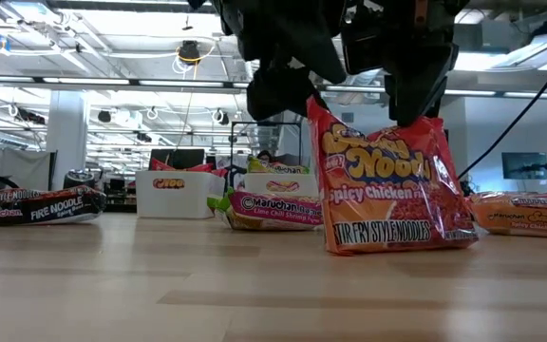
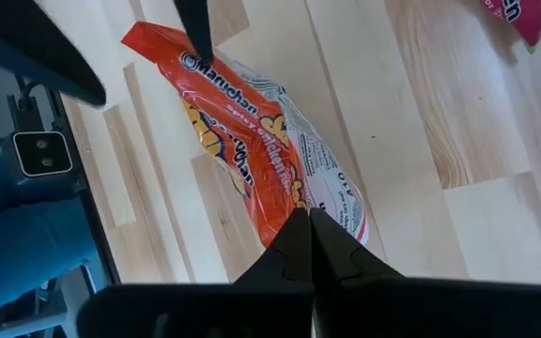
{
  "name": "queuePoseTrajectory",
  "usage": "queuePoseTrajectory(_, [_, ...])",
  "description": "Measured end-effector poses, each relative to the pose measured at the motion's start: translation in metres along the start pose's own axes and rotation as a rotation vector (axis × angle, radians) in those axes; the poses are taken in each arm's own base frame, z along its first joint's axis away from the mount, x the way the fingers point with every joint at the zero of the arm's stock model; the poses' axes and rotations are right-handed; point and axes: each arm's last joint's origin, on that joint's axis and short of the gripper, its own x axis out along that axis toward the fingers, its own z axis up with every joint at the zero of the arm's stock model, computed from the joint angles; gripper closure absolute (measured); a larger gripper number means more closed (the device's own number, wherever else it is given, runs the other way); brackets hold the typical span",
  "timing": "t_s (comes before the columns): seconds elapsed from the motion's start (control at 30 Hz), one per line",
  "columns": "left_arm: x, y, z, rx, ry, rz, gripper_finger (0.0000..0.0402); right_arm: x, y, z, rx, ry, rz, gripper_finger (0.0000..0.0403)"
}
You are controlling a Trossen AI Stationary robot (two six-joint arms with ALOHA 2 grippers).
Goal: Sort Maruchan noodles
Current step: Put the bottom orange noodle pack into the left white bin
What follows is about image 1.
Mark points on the dark wall monitor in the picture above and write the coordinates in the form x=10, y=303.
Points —
x=522, y=166

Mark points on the red spicy chicken noodle pack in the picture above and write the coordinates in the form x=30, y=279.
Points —
x=525, y=216
x=387, y=199
x=164, y=166
x=169, y=184

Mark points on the white building column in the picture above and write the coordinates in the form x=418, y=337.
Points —
x=67, y=142

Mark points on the black fire noodle pack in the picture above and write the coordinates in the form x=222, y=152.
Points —
x=41, y=209

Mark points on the black ceiling camera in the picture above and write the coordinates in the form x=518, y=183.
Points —
x=189, y=52

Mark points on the grey partition cloth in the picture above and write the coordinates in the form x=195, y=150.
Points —
x=22, y=166

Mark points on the black rail with light strips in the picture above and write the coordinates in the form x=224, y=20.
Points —
x=88, y=81

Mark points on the white plastic bin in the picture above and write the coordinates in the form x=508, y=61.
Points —
x=178, y=204
x=254, y=183

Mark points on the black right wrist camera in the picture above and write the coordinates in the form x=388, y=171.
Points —
x=363, y=47

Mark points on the black ceiling spotlight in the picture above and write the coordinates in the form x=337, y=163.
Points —
x=104, y=116
x=223, y=118

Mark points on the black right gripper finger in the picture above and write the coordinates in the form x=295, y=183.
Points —
x=416, y=85
x=278, y=95

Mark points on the black tyre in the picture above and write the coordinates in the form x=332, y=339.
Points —
x=79, y=179

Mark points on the person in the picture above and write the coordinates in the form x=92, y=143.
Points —
x=265, y=156

